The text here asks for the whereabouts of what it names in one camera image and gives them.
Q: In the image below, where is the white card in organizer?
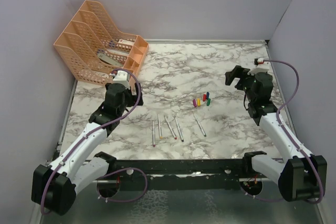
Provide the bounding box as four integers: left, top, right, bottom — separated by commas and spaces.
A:
118, 39, 134, 46

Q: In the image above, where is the orange mesh file organizer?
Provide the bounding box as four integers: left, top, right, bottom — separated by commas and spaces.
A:
54, 0, 149, 86

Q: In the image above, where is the white pen blue end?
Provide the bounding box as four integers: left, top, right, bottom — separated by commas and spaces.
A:
174, 117, 184, 142

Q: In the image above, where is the white pen green end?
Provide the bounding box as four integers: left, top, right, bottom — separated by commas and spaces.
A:
193, 114, 207, 137

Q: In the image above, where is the white pen purple end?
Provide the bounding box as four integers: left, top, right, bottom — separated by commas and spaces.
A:
152, 121, 156, 147

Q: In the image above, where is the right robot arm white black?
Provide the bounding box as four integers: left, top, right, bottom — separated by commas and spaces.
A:
225, 64, 327, 204

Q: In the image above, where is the white pen yellow end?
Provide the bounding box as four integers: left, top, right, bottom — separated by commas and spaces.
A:
157, 114, 163, 139

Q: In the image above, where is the white pen red end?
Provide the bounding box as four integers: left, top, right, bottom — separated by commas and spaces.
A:
164, 115, 177, 140

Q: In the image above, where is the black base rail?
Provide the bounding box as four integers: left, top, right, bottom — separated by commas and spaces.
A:
86, 153, 274, 192

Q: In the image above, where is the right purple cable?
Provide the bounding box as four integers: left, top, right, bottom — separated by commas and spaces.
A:
240, 60, 328, 204

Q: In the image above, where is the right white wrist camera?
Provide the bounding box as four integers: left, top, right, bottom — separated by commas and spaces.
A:
248, 58, 270, 76

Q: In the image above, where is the grey stapler in organizer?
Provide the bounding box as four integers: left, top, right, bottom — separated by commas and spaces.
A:
97, 53, 123, 68

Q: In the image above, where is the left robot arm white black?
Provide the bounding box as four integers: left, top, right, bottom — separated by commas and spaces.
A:
31, 81, 143, 216

